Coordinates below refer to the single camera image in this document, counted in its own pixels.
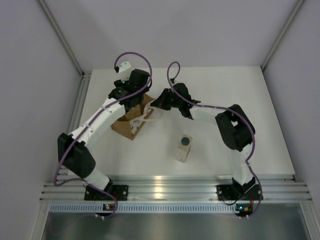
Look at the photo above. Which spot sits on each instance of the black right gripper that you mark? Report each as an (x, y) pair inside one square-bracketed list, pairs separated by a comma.
[(161, 102)]

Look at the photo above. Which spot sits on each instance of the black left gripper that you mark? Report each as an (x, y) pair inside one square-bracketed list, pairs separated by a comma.
[(145, 91)]

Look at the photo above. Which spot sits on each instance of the clear bottle dark cap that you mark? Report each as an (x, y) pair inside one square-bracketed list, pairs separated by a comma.
[(183, 148)]

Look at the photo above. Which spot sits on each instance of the jute watermelon canvas bag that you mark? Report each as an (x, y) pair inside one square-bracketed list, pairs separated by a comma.
[(132, 122)]

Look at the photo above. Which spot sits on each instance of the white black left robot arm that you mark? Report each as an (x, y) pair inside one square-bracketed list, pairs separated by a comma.
[(74, 149)]

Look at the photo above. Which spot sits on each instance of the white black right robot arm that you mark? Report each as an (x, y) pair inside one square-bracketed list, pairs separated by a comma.
[(234, 127)]

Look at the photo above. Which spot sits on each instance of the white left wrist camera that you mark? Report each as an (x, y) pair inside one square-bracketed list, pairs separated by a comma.
[(123, 67)]

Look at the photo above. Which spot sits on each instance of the left aluminium corner post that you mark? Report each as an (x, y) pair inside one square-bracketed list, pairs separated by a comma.
[(60, 35)]

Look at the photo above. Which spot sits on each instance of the aluminium corner post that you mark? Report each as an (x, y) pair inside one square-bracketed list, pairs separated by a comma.
[(60, 35), (285, 27)]

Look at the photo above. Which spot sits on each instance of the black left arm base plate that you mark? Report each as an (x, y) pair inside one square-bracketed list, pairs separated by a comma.
[(119, 192)]

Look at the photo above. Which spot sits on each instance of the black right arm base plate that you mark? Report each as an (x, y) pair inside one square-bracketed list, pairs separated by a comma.
[(227, 192)]

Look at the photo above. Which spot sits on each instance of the right aluminium corner post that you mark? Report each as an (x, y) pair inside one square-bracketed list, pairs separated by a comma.
[(285, 27)]

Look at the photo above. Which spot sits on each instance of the aluminium front rail frame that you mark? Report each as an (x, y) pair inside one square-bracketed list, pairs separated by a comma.
[(201, 189)]

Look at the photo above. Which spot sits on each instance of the grey slotted cable duct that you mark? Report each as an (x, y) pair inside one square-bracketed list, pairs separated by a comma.
[(163, 208)]

